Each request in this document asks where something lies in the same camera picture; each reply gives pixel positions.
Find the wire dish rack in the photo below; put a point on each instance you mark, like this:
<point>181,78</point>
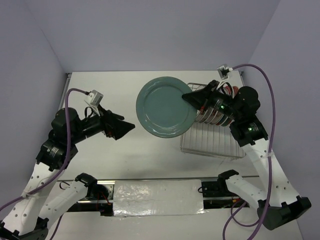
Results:
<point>212,141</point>

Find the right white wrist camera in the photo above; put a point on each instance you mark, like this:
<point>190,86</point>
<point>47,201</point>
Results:
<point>224,72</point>

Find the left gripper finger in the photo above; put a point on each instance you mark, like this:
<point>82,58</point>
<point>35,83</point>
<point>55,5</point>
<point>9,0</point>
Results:
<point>117,129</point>
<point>108,115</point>

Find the black metal base rail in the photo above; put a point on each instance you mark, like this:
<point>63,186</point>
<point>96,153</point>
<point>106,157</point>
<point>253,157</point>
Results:
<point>102,201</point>

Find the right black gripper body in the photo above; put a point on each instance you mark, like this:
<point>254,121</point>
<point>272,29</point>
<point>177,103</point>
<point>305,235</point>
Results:
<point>221,102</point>

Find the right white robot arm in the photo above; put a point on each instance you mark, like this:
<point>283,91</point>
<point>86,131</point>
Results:
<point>279,203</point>

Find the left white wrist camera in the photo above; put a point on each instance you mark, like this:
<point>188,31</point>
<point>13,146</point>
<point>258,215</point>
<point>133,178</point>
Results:
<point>93,99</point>

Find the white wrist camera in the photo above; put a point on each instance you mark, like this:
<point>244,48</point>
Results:
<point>93,99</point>
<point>224,72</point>

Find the green rim lettered plate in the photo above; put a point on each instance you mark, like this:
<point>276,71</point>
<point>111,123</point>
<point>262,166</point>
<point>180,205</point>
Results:
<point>206,115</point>

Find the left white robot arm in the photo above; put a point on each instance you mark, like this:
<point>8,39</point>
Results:
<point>31,217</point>

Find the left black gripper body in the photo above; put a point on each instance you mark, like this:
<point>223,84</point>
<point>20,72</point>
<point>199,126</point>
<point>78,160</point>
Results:
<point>93,125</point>

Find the white plate red characters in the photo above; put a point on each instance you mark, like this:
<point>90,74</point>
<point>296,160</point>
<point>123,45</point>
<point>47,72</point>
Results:
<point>217,118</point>

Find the red teal floral plate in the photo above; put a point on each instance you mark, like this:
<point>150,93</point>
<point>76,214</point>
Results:
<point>234,91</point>
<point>225,120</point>

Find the silver foil tape sheet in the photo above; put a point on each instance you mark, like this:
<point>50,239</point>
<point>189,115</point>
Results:
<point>157,198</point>

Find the teal green plate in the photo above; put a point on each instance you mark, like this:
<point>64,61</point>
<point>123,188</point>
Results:
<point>161,109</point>

